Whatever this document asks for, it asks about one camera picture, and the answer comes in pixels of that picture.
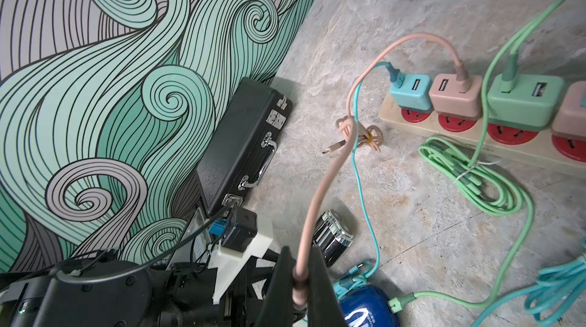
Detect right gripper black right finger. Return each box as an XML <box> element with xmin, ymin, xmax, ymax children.
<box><xmin>307</xmin><ymin>246</ymin><xmax>348</xmax><ymax>327</ymax></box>

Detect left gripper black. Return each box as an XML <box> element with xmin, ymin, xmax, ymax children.
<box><xmin>150</xmin><ymin>262</ymin><xmax>273</xmax><ymax>326</ymax></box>

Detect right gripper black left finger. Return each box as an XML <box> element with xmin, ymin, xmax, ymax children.
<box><xmin>255</xmin><ymin>246</ymin><xmax>294</xmax><ymax>327</ymax></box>

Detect pink USB cable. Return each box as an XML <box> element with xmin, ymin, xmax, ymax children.
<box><xmin>292</xmin><ymin>32</ymin><xmax>472</xmax><ymax>310</ymax></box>

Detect teal USB cable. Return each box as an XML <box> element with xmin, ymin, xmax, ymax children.
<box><xmin>333</xmin><ymin>60</ymin><xmax>586</xmax><ymax>327</ymax></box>

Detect pink usb charger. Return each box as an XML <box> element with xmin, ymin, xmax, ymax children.
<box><xmin>429</xmin><ymin>74</ymin><xmax>482</xmax><ymax>120</ymax></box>
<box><xmin>552</xmin><ymin>81</ymin><xmax>585</xmax><ymax>141</ymax></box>

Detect beige power strip red sockets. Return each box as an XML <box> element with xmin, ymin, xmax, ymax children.
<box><xmin>379</xmin><ymin>94</ymin><xmax>585</xmax><ymax>179</ymax></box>

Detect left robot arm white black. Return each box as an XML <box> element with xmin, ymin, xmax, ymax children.
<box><xmin>1</xmin><ymin>255</ymin><xmax>273</xmax><ymax>326</ymax></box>

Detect teal USB charger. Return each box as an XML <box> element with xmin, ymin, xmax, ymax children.
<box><xmin>389</xmin><ymin>73</ymin><xmax>433</xmax><ymax>113</ymax></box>

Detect green USB charger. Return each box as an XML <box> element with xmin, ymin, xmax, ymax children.
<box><xmin>488</xmin><ymin>74</ymin><xmax>566</xmax><ymax>132</ymax></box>

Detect light green USB cable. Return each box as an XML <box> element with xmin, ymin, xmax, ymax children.
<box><xmin>388</xmin><ymin>0</ymin><xmax>568</xmax><ymax>315</ymax></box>

